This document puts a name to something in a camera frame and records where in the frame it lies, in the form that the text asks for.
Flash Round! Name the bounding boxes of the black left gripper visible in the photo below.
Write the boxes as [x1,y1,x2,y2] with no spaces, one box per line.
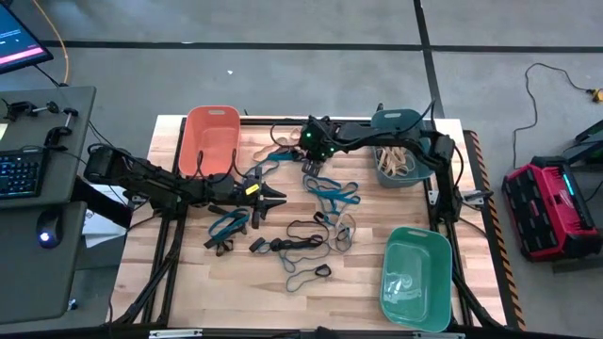
[220,167,287,231]

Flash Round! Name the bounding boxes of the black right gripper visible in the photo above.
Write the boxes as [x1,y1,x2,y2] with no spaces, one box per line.
[299,116,338,176]

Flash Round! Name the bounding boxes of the beige masking tape roll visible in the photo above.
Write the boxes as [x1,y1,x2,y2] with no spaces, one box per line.
[253,127,303,162]

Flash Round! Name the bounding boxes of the thin blue rubber band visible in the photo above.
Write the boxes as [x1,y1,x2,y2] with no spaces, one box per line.
[276,242,332,275]

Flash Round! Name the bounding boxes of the grey rubber band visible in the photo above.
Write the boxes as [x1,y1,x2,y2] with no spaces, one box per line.
[327,214,358,254]

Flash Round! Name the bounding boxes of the orange plastic basket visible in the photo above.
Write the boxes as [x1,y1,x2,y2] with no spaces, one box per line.
[178,105,242,183]

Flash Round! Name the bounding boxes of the dark teal plastic basket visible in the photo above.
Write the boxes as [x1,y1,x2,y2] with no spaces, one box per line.
[365,108,434,188]

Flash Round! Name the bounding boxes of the green plastic basket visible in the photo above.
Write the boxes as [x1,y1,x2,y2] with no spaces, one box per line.
[379,226,453,333]

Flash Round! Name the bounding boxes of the white paper sheet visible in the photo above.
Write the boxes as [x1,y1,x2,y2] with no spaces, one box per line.
[82,183,133,249]

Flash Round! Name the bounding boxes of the hazard striped strip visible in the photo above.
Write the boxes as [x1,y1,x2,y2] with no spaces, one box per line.
[464,130,527,331]

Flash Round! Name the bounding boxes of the grey desk panel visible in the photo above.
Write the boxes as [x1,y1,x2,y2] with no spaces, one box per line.
[0,201,89,326]
[0,86,98,211]

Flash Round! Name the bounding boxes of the black computer mouse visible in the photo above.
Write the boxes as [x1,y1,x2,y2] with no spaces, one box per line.
[36,209,63,250]

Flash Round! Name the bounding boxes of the black clamp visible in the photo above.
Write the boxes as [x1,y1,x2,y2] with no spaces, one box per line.
[44,107,80,147]
[2,100,60,121]

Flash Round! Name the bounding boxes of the red black equipment case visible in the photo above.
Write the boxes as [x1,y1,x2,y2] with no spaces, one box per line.
[501,154,603,263]

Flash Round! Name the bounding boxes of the black keyboard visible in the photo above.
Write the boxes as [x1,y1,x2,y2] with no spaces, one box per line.
[0,148,48,202]

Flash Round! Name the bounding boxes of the black floor equipment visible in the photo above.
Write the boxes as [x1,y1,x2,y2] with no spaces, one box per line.
[574,118,603,164]

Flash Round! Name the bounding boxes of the computer monitor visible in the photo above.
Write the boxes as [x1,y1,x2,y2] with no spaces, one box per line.
[0,2,54,75]

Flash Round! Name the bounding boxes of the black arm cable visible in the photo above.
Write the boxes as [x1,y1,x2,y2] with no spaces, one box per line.
[269,120,307,148]
[195,149,236,185]

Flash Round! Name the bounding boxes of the black table rail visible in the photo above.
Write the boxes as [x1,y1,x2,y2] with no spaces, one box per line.
[0,323,603,339]
[239,117,378,127]

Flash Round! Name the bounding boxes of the silver frame bracket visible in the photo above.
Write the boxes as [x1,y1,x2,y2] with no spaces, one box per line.
[461,189,494,207]

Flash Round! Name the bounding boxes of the silver rail bracket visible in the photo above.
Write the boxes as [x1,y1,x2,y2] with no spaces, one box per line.
[413,331,465,339]
[149,329,204,339]

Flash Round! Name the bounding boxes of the black desk cable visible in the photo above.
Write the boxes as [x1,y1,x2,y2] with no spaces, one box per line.
[87,120,142,156]

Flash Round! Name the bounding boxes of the black floor cable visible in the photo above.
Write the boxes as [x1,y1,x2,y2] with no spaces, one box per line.
[512,62,593,169]

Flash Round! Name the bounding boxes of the orange cable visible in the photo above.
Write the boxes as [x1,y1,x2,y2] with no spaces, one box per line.
[30,0,71,86]

